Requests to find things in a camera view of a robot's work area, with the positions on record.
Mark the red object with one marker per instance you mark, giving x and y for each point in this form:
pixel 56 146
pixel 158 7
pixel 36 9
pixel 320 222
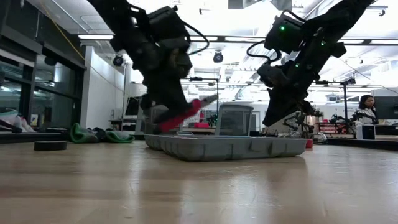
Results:
pixel 201 125

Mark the background robot station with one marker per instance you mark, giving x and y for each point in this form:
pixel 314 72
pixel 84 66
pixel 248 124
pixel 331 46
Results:
pixel 342 121

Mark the grey plastic tool case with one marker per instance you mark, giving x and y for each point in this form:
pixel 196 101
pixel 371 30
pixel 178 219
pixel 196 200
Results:
pixel 224 147

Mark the black camera stand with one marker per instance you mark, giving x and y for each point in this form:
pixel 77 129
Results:
pixel 345 105

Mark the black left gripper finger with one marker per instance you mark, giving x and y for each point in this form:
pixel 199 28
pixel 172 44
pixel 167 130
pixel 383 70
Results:
pixel 158 105
pixel 180 102

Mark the round black ceiling camera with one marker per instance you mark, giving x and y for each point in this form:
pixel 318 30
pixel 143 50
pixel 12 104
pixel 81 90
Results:
pixel 218 57

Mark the black aluminium table frame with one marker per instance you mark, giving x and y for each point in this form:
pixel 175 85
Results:
pixel 357 143

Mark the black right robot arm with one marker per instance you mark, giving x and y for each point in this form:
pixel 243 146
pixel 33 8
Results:
pixel 335 21

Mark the black computer monitor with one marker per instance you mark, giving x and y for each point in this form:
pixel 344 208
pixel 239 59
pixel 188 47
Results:
pixel 388 107

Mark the grey mesh office chair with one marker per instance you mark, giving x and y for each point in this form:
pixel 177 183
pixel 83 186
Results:
pixel 140 119

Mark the long ceiling light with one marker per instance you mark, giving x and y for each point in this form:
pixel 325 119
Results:
pixel 94 37
pixel 203 39
pixel 379 41

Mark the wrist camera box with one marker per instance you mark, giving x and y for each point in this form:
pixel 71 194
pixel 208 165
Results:
pixel 272 76
pixel 182 59

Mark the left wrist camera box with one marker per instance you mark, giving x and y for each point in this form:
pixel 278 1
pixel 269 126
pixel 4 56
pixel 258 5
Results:
pixel 182 59

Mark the black tape roll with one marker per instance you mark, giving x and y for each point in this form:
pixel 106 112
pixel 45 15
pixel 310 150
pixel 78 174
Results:
pixel 50 145

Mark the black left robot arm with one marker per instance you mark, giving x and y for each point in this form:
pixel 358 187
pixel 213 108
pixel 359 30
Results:
pixel 124 25

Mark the red tape measure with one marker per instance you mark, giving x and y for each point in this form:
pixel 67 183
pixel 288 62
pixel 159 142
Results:
pixel 309 143

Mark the small dark monitor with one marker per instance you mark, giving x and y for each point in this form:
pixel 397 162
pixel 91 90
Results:
pixel 132 107

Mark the pile of white cloth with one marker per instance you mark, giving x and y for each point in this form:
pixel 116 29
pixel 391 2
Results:
pixel 12 119

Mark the white box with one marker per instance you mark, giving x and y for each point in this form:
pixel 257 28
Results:
pixel 365 132

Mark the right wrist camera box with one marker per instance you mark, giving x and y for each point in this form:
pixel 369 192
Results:
pixel 272 76

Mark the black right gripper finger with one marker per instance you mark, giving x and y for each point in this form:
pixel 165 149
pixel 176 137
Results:
pixel 298 107
pixel 276 109

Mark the background black robot arm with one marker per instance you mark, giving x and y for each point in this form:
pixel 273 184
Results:
pixel 295 121
pixel 213 119

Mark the round black wall device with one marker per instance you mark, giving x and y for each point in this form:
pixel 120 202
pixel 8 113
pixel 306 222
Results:
pixel 118 60

